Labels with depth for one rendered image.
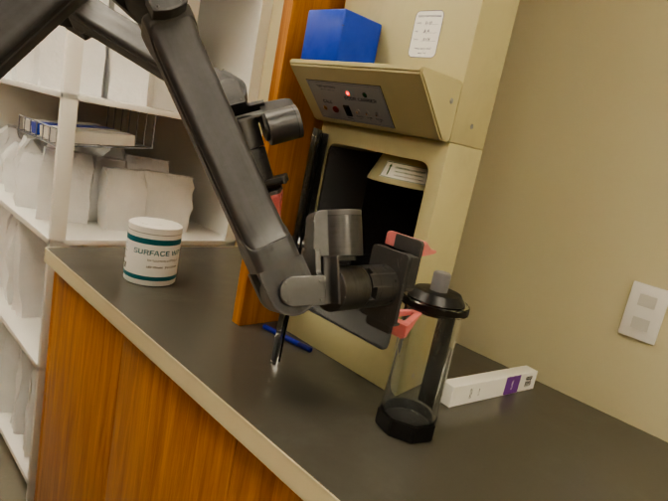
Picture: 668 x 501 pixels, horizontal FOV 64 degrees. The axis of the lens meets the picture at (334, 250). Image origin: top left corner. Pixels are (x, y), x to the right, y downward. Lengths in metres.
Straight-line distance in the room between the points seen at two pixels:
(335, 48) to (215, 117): 0.42
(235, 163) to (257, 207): 0.06
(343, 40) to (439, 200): 0.33
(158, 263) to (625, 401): 1.09
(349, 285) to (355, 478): 0.28
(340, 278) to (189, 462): 0.57
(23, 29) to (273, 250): 0.34
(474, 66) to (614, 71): 0.43
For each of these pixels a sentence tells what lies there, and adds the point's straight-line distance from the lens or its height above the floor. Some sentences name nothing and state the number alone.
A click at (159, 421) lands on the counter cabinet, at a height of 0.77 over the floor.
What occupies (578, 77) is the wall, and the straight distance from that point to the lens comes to 1.35.
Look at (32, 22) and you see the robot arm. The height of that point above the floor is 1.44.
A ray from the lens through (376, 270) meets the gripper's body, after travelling 0.70.
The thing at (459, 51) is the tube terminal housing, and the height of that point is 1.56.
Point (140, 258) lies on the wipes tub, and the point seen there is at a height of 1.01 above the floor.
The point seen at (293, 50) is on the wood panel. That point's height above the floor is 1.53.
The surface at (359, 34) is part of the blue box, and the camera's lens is 1.04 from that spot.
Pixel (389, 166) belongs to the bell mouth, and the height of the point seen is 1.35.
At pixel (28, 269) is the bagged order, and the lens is 2.28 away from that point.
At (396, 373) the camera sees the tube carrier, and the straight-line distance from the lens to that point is 0.88.
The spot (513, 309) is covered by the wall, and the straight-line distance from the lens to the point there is 1.36.
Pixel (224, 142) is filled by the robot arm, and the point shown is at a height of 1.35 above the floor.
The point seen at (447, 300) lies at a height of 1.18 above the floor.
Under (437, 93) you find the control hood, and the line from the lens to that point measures 0.90.
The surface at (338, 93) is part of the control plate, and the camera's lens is 1.03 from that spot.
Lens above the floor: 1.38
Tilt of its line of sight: 12 degrees down
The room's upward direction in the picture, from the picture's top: 11 degrees clockwise
